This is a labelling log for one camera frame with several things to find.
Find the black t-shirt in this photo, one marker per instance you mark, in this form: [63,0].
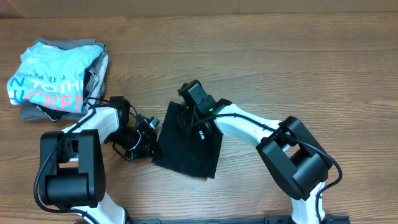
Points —
[189,151]

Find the light blue printed t-shirt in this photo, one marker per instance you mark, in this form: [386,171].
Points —
[51,77]

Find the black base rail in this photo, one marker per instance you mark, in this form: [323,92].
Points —
[277,219]

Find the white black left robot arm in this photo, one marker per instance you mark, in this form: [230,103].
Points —
[71,177]

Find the grey striped folded garment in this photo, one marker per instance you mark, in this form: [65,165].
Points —
[94,80]

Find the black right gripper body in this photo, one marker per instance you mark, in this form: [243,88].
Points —
[198,124]

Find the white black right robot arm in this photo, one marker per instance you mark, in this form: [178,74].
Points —
[294,158]

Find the black folded garment in stack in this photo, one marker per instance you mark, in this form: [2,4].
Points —
[53,115]

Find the dark grey folded garment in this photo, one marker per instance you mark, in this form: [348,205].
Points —
[29,111]

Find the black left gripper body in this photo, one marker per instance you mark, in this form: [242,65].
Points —
[138,145]

